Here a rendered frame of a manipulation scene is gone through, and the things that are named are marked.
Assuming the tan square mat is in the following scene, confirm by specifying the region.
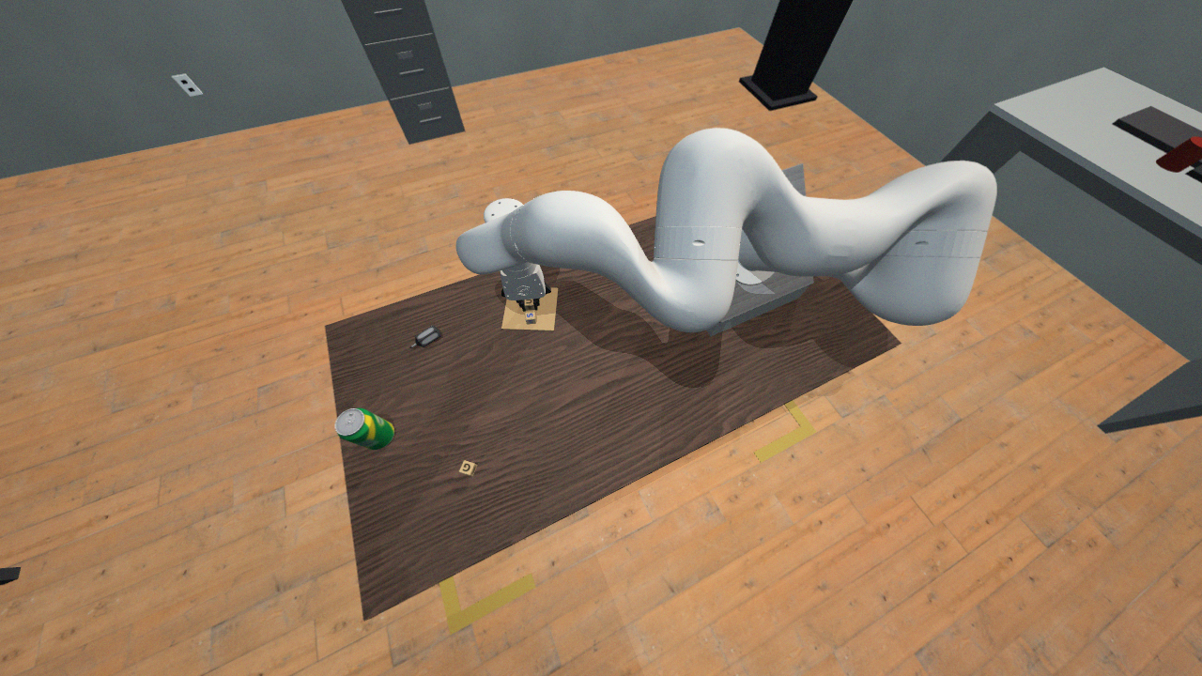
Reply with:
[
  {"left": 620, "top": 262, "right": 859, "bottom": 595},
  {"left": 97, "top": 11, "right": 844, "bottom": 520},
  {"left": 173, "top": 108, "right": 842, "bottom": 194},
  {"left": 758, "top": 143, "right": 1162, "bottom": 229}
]
[{"left": 501, "top": 287, "right": 558, "bottom": 331}]

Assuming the green drink can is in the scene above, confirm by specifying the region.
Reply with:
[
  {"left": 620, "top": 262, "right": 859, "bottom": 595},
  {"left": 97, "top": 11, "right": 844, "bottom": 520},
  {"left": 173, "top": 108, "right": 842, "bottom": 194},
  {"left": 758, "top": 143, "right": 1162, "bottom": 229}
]
[{"left": 335, "top": 408, "right": 394, "bottom": 450}]

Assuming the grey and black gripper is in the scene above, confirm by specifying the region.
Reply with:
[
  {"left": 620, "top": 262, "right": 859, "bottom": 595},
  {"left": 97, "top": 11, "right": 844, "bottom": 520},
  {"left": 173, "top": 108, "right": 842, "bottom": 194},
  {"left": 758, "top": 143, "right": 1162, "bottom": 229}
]
[{"left": 501, "top": 265, "right": 551, "bottom": 312}]

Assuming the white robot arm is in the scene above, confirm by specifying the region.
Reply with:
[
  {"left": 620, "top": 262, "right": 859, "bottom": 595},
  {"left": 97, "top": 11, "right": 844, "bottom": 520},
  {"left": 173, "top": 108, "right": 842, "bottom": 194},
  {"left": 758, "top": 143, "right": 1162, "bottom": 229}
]
[{"left": 456, "top": 128, "right": 996, "bottom": 332}]

